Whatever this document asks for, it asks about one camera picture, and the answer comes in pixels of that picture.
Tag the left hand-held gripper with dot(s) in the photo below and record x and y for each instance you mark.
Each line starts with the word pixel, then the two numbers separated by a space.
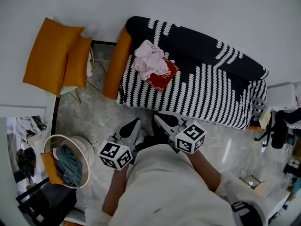
pixel 115 154

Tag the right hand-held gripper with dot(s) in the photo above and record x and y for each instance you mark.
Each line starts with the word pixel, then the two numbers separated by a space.
pixel 190 138

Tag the pink cloth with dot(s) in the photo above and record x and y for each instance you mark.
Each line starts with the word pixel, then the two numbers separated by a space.
pixel 150 60

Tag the person's right forearm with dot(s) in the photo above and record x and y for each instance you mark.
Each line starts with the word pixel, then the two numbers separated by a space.
pixel 204 171

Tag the person's left forearm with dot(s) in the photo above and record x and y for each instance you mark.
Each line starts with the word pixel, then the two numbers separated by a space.
pixel 115 192

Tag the round white laundry basket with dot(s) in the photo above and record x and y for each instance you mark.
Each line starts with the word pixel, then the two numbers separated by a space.
pixel 82 142

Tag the teal garment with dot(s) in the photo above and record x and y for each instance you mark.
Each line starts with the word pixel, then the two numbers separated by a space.
pixel 70 166

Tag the black white patterned throw blanket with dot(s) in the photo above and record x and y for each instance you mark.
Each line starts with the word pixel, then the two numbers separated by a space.
pixel 200 91

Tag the person's white shirt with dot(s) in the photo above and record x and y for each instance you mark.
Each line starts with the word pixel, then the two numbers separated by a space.
pixel 169 187

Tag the red book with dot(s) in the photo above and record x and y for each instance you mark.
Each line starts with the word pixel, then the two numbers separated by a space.
pixel 164 79

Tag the flat orange cushion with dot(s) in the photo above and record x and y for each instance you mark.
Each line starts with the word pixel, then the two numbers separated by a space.
pixel 50 168

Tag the small beige box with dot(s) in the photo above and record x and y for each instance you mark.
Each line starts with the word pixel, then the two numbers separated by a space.
pixel 264 119

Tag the black storage box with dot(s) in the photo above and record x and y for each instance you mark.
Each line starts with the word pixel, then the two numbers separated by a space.
pixel 47 196

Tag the open cardboard box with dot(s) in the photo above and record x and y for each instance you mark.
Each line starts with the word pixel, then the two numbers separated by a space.
pixel 259 188

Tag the black office chair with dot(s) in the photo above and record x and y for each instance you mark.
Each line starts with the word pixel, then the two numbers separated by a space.
pixel 278 135

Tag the white fabric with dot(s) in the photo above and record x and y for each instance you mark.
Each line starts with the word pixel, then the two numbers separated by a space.
pixel 89 69

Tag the white framed mirror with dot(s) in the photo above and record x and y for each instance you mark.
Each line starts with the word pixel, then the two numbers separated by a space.
pixel 23 135

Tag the small orange cushion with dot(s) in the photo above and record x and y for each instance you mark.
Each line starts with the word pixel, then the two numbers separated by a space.
pixel 77 65

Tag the white desk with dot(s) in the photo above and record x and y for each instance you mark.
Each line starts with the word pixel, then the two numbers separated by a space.
pixel 279 95

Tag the large orange cushion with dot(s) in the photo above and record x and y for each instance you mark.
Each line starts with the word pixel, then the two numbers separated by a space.
pixel 49 55

